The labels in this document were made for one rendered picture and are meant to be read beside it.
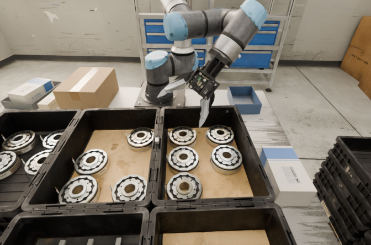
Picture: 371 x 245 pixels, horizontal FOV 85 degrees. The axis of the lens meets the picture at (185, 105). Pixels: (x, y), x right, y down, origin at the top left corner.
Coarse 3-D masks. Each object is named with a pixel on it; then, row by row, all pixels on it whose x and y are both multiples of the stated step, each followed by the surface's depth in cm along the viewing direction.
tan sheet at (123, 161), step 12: (96, 132) 82; (108, 132) 82; (120, 132) 82; (96, 144) 77; (108, 144) 77; (120, 144) 77; (108, 156) 72; (120, 156) 72; (132, 156) 72; (144, 156) 72; (108, 168) 67; (120, 168) 67; (132, 168) 67; (144, 168) 67; (108, 180) 64; (108, 192) 60
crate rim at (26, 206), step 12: (96, 108) 78; (108, 108) 78; (120, 108) 78; (132, 108) 78; (144, 108) 79; (156, 108) 78; (156, 120) 73; (72, 132) 67; (156, 132) 67; (60, 144) 63; (156, 144) 63; (48, 168) 55; (36, 192) 50; (24, 204) 47; (48, 204) 47; (60, 204) 47; (72, 204) 47; (84, 204) 47; (96, 204) 47; (108, 204) 48; (120, 204) 47; (132, 204) 47; (144, 204) 47
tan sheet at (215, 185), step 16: (192, 128) 84; (208, 128) 84; (208, 144) 77; (208, 160) 70; (208, 176) 65; (224, 176) 65; (240, 176) 65; (208, 192) 60; (224, 192) 60; (240, 192) 60
